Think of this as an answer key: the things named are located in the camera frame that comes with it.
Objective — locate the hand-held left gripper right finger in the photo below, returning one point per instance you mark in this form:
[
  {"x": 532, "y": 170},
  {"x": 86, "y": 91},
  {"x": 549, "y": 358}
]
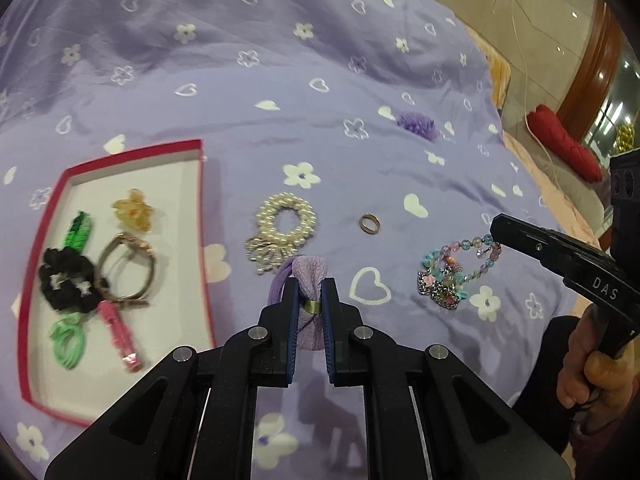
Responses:
[{"x": 330, "y": 320}]

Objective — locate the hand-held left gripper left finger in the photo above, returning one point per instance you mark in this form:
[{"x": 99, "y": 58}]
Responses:
[{"x": 290, "y": 320}]

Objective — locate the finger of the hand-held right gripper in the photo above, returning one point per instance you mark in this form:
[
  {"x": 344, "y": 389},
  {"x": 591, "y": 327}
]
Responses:
[{"x": 525, "y": 242}]

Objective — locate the wrist watch with metal band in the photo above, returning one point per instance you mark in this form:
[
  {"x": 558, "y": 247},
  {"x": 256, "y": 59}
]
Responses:
[{"x": 135, "y": 244}]

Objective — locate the pink hair clip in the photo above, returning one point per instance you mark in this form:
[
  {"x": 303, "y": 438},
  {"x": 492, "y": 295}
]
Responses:
[{"x": 117, "y": 330}]

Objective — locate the red shallow cardboard box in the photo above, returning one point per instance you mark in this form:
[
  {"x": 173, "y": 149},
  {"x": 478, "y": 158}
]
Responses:
[{"x": 165, "y": 195}]

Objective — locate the yellow claw hair clip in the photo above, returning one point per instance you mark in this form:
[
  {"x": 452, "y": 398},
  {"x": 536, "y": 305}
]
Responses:
[{"x": 132, "y": 212}]

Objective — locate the black scrunchie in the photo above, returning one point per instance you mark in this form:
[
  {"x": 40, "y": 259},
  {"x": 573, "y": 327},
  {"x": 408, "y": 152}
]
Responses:
[{"x": 55, "y": 260}]

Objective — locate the person's right forearm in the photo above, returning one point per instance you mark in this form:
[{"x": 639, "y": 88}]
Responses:
[{"x": 605, "y": 440}]

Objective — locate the person's right hand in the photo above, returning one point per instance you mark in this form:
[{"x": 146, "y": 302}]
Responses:
[{"x": 580, "y": 360}]

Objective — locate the peach bed sheet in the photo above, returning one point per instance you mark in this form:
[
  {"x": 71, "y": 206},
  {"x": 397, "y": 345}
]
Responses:
[{"x": 530, "y": 165}]

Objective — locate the red cushion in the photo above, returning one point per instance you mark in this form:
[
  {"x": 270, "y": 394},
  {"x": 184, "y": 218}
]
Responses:
[{"x": 565, "y": 145}]

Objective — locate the pearl bead scrunchie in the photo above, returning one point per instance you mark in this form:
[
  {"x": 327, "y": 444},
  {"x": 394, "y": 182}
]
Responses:
[{"x": 270, "y": 210}]

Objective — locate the gold ball ornament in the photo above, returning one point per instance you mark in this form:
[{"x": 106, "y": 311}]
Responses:
[{"x": 625, "y": 137}]

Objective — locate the purple flower hair accessory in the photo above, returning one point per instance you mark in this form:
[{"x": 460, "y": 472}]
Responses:
[{"x": 417, "y": 125}]

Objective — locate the wooden furniture edge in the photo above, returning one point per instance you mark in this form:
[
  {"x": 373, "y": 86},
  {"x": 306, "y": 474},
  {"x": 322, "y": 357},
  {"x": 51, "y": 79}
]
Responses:
[{"x": 592, "y": 60}]

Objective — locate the purple flower print blanket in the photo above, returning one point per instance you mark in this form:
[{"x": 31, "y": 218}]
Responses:
[{"x": 300, "y": 110}]

